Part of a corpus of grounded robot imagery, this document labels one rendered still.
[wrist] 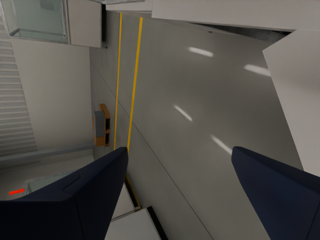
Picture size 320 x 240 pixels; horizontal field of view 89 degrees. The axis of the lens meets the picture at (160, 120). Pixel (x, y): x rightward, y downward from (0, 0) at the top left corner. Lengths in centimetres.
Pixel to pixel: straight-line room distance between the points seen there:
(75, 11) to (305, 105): 466
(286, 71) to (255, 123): 103
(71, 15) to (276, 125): 445
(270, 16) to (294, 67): 8
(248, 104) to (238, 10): 102
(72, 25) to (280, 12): 459
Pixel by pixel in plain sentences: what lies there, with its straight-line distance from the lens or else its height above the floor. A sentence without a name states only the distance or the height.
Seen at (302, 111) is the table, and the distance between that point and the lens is 29.
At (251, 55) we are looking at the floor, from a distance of 135.
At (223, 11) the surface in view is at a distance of 39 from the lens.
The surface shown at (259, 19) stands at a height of 86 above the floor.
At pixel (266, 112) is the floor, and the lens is 127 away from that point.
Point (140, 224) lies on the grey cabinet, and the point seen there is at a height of 31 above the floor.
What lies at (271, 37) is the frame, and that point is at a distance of 105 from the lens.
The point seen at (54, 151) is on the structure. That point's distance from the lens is 879.
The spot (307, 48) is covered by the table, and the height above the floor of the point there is 86.
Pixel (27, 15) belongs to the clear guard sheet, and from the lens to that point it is 479.
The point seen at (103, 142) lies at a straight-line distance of 567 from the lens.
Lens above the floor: 114
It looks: 30 degrees down
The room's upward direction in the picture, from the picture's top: 97 degrees counter-clockwise
